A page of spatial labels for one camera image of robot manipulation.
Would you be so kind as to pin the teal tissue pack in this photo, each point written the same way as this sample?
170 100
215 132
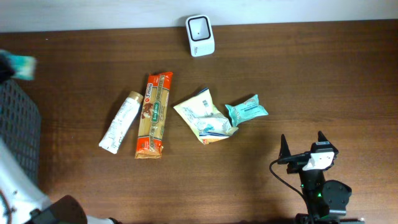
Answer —
24 66

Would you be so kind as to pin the teal wet wipes pack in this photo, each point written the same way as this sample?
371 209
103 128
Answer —
246 111

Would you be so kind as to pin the grey plastic basket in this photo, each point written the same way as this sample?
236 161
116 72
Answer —
20 127

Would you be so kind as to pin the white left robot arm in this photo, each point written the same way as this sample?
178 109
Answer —
21 199

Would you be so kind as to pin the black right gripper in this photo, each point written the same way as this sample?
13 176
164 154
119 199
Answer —
295 167

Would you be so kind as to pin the white barcode scanner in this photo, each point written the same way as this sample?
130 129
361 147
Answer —
200 35

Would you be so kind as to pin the white tube with gold cap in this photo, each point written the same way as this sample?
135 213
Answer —
120 125

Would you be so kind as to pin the orange spaghetti packet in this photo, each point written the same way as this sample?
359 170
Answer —
153 116

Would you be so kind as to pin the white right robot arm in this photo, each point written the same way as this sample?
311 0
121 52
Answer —
325 200

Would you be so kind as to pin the cream chips bag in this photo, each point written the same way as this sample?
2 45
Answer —
204 119

